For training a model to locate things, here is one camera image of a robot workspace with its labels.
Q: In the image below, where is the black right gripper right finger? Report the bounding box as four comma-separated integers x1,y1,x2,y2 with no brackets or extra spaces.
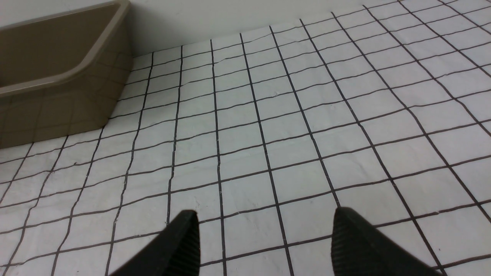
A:
331,207,441,276

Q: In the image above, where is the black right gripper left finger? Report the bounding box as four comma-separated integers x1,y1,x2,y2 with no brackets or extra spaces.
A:
112,210,201,276

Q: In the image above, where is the white black-grid tablecloth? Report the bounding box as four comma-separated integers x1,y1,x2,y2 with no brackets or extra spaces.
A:
0,0,491,276

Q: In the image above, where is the olive green plastic bin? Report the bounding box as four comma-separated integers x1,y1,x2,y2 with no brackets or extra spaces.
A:
0,0,133,148

